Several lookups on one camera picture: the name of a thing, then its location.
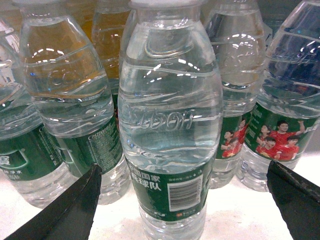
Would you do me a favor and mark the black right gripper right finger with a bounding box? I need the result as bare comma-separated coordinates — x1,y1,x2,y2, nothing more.
266,160,320,240

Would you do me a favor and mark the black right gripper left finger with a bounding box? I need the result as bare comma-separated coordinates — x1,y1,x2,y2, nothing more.
0,164,102,240

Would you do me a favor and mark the water bottle green label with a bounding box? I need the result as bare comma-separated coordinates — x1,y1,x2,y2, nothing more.
117,0,224,240

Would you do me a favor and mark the water bottle front left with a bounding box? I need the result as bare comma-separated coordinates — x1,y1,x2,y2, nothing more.
0,37,76,209

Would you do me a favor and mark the water bottle front middle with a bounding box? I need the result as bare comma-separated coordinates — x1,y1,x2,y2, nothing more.
14,0,130,205

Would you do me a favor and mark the water bottle front right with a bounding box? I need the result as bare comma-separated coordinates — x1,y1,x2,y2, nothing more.
204,0,266,189

